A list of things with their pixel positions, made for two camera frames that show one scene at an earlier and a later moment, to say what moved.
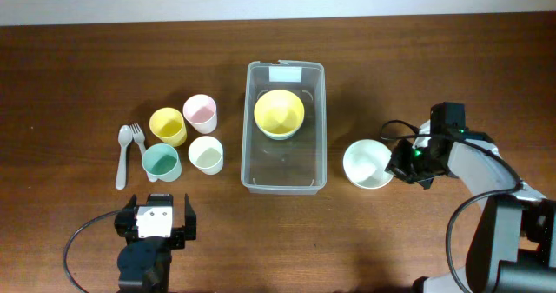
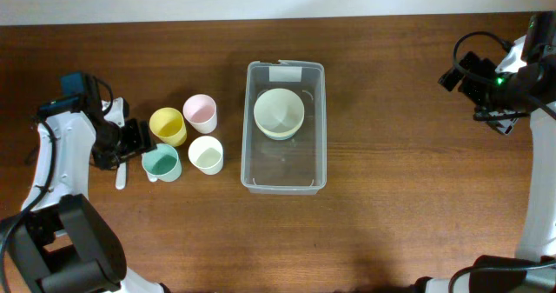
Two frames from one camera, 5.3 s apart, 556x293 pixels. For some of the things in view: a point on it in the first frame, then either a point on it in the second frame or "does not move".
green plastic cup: (162, 162) does not move
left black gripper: (123, 223) → (139, 140)
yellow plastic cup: (168, 125) does not move
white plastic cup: (206, 153) does not move
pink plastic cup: (201, 111) does not move
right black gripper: (397, 166) → (469, 89)
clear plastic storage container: (283, 141) does not move
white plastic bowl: (364, 164) → (279, 109)
